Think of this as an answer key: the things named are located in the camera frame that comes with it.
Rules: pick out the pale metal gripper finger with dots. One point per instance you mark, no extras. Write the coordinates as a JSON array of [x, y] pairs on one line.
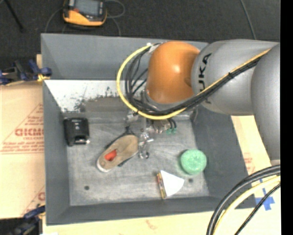
[[143, 152], [146, 138]]

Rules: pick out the tan shoe with red inside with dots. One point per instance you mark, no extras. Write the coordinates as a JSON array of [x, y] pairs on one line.
[[121, 148]]

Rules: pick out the grey metal bin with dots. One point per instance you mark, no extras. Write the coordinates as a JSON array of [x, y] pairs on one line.
[[126, 180]]

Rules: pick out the white wedge with striped edge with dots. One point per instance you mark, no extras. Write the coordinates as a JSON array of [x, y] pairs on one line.
[[172, 183]]

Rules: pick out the green round foam sponge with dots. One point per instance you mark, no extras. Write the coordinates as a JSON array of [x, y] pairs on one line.
[[193, 162]]

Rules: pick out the black box-shaped device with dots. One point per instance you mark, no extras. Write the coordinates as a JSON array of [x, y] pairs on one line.
[[75, 130]]

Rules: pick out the brown cardboard board red print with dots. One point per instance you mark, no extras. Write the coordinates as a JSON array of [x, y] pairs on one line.
[[19, 160]]

